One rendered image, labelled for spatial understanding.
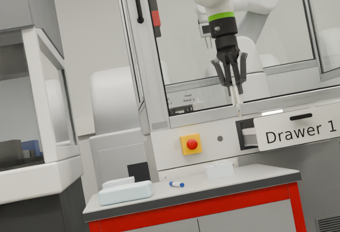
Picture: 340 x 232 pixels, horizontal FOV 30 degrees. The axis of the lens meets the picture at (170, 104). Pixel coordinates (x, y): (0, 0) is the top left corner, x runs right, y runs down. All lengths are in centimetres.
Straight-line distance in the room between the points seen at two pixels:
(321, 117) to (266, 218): 46
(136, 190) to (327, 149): 93
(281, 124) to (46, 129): 78
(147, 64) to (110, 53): 329
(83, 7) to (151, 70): 342
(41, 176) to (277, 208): 78
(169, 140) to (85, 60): 338
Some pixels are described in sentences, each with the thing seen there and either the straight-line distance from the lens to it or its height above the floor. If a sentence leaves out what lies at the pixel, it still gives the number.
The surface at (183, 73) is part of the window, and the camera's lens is 241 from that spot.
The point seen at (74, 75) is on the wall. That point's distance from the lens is 569.
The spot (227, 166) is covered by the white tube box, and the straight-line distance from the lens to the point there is 207.
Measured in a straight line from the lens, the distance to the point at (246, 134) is 236.
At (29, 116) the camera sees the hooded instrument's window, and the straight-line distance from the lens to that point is 216.
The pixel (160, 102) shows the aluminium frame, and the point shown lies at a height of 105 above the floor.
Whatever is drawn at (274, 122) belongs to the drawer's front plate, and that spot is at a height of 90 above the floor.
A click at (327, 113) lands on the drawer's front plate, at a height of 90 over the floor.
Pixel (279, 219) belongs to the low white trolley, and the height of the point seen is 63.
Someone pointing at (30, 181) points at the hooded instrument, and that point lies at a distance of 215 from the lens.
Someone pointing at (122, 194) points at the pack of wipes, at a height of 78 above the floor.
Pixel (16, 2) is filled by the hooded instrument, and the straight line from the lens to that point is 220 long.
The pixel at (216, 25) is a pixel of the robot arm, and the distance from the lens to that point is 214.
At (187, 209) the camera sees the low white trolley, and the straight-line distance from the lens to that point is 180.
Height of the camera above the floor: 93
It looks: 3 degrees up
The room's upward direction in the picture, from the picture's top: 10 degrees counter-clockwise
